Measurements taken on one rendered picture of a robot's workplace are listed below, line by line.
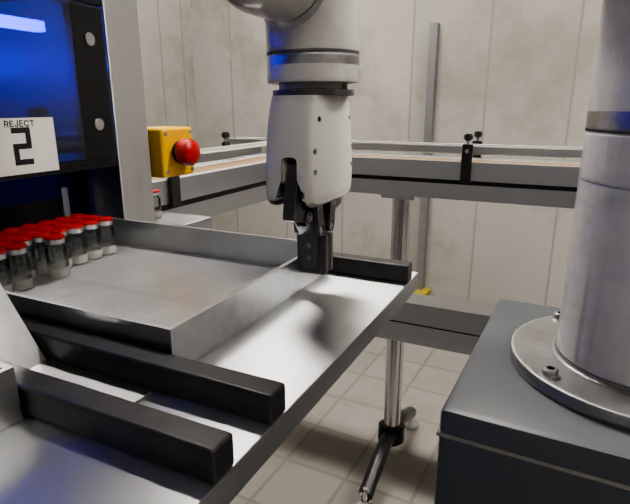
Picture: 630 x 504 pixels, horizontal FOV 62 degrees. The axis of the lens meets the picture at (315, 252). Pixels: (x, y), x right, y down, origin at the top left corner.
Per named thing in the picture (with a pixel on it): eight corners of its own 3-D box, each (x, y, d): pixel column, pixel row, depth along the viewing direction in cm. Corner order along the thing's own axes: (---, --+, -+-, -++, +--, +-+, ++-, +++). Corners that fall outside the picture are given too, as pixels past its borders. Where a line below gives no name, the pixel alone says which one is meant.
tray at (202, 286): (-105, 301, 51) (-113, 266, 50) (104, 240, 73) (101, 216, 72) (173, 375, 37) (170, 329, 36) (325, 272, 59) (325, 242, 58)
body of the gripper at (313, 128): (302, 83, 54) (303, 191, 57) (248, 79, 45) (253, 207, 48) (370, 81, 51) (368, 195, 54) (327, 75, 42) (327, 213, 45)
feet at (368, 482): (346, 514, 141) (347, 470, 137) (401, 417, 184) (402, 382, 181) (375, 524, 138) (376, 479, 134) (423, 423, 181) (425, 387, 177)
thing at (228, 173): (113, 250, 82) (102, 149, 78) (46, 240, 89) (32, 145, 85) (307, 189, 142) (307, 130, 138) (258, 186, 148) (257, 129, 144)
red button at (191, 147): (167, 166, 78) (165, 139, 77) (184, 163, 82) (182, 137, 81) (187, 167, 77) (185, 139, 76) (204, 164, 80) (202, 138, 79)
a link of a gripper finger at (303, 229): (299, 204, 52) (300, 269, 53) (283, 210, 49) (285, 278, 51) (329, 206, 50) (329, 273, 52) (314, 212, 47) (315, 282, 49)
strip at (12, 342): (-30, 369, 38) (-45, 292, 36) (9, 352, 40) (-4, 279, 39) (117, 417, 32) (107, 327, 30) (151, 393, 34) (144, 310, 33)
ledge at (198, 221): (93, 235, 85) (91, 223, 84) (150, 220, 96) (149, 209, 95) (160, 245, 79) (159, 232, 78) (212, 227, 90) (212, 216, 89)
